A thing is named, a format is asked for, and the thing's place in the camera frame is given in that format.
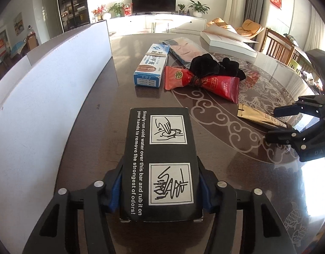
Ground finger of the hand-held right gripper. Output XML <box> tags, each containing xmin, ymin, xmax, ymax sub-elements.
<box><xmin>265</xmin><ymin>127</ymin><xmax>314</xmax><ymax>149</ymax></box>
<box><xmin>274</xmin><ymin>96</ymin><xmax>325</xmax><ymax>117</ymax></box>

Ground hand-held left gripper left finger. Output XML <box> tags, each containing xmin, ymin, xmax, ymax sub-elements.
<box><xmin>22</xmin><ymin>159</ymin><xmax>124</xmax><ymax>254</ymax></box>

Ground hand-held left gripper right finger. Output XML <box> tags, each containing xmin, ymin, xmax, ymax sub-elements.
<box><xmin>197</xmin><ymin>157</ymin><xmax>303</xmax><ymax>254</ymax></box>

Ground gold foil packet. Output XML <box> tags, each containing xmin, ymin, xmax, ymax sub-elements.
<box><xmin>237</xmin><ymin>103</ymin><xmax>288</xmax><ymax>131</ymax></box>

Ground black printed box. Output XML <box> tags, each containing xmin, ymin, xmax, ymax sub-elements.
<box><xmin>119</xmin><ymin>107</ymin><xmax>204</xmax><ymax>223</ymax></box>

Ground cluttered wooden table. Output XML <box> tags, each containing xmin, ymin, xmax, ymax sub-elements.
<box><xmin>284</xmin><ymin>33</ymin><xmax>325</xmax><ymax>91</ymax></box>

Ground wooden chair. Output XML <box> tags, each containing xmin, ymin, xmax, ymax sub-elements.
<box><xmin>262</xmin><ymin>28</ymin><xmax>296</xmax><ymax>64</ymax></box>

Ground red packet with white print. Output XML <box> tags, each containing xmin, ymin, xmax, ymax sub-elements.
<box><xmin>198</xmin><ymin>75</ymin><xmax>240</xmax><ymax>104</ymax></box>

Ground black velvet scrunchie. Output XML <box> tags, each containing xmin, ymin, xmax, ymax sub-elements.
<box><xmin>188</xmin><ymin>53</ymin><xmax>247</xmax><ymax>81</ymax></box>

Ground white flat box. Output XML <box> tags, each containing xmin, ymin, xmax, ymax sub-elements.
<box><xmin>200</xmin><ymin>26</ymin><xmax>259</xmax><ymax>59</ymax></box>

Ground orange lounge chair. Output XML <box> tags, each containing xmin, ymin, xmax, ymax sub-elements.
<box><xmin>206</xmin><ymin>17</ymin><xmax>264</xmax><ymax>39</ymax></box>

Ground grey curtain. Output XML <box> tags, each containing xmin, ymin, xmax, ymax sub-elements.
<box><xmin>244</xmin><ymin>0</ymin><xmax>267</xmax><ymax>27</ymax></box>

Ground white partition board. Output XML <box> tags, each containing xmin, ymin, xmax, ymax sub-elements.
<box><xmin>0</xmin><ymin>19</ymin><xmax>120</xmax><ymax>245</ymax></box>

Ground red packet with gold emblem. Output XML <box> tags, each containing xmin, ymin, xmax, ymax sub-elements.
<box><xmin>164</xmin><ymin>65</ymin><xmax>196</xmax><ymax>91</ymax></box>

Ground clear packet of tan stockings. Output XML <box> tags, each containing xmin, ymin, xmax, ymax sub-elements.
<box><xmin>159</xmin><ymin>37</ymin><xmax>206</xmax><ymax>66</ymax></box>

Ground white curtain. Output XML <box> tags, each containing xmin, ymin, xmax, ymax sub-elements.
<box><xmin>224</xmin><ymin>0</ymin><xmax>249</xmax><ymax>23</ymax></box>

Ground blue and white carton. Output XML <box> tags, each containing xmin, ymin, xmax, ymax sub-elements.
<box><xmin>133</xmin><ymin>43</ymin><xmax>171</xmax><ymax>88</ymax></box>

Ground large plant in white pot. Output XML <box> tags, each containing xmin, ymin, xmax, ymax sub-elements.
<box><xmin>188</xmin><ymin>0</ymin><xmax>210</xmax><ymax>19</ymax></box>

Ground white side table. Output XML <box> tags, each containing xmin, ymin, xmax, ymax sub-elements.
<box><xmin>151</xmin><ymin>18</ymin><xmax>175</xmax><ymax>34</ymax></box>

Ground white television cabinet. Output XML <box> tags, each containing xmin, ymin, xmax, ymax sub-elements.
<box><xmin>106</xmin><ymin>13</ymin><xmax>207</xmax><ymax>34</ymax></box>

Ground black television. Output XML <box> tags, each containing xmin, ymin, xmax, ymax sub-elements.
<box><xmin>131</xmin><ymin>0</ymin><xmax>177</xmax><ymax>14</ymax></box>

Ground blue patterned umbrella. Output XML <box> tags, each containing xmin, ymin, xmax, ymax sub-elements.
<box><xmin>10</xmin><ymin>41</ymin><xmax>26</xmax><ymax>57</ymax></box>

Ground red flowers in white vase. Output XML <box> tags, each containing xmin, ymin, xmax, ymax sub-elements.
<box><xmin>92</xmin><ymin>4</ymin><xmax>111</xmax><ymax>21</ymax></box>

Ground green potted plant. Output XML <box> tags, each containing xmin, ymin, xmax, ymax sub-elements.
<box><xmin>109</xmin><ymin>2</ymin><xmax>126</xmax><ymax>18</ymax></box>

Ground dark glass display cabinet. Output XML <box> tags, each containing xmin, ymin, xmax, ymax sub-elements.
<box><xmin>56</xmin><ymin>0</ymin><xmax>90</xmax><ymax>33</ymax></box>

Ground framed wall painting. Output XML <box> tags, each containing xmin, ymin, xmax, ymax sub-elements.
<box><xmin>14</xmin><ymin>12</ymin><xmax>23</xmax><ymax>34</ymax></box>

